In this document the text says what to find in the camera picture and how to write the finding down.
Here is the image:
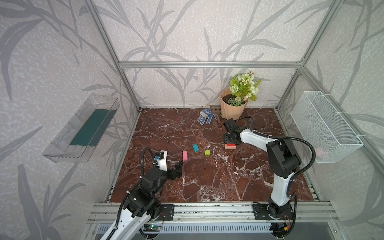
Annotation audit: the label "pink block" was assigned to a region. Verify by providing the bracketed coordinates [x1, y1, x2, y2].
[225, 146, 237, 150]
[183, 151, 188, 161]

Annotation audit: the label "teal block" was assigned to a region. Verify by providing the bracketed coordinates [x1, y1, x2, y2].
[193, 144, 200, 152]

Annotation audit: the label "pink block front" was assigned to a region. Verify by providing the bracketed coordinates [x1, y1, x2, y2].
[225, 146, 237, 150]

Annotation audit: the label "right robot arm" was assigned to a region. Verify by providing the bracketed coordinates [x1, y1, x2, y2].
[224, 116, 316, 220]

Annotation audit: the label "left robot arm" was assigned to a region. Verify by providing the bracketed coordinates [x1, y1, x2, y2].
[102, 148, 184, 240]

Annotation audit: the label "beige flower pot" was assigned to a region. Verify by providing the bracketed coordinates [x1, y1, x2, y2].
[220, 88, 248, 120]

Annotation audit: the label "small brown rake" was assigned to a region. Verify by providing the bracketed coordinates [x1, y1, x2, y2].
[210, 105, 221, 123]

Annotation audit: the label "blue white garden glove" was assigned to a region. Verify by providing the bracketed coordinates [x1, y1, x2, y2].
[198, 108, 217, 125]

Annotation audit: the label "left controller board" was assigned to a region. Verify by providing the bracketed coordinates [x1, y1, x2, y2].
[144, 223, 163, 232]

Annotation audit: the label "green white artificial flowers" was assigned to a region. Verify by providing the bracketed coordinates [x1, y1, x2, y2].
[226, 71, 262, 107]

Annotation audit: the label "green mat in tray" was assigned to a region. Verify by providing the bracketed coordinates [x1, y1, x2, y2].
[70, 109, 116, 147]

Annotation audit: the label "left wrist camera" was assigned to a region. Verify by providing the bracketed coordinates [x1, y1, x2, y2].
[154, 151, 168, 172]

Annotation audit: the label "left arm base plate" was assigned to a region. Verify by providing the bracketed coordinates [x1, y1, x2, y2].
[157, 204, 175, 221]

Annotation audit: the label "aluminium front rail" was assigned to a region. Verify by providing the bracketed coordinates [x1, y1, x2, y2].
[87, 202, 340, 224]

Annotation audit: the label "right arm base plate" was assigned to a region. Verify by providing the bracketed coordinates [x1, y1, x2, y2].
[252, 202, 295, 220]

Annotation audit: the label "clear plastic wall tray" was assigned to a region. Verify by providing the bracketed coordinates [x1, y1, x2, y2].
[42, 94, 120, 163]

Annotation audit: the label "white wire mesh basket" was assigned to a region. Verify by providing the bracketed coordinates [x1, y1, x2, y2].
[291, 91, 364, 164]

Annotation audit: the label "right connector wires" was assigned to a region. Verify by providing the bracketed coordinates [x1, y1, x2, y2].
[269, 222, 293, 238]

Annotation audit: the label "aluminium frame crossbar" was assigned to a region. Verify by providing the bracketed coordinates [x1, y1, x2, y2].
[119, 61, 302, 69]

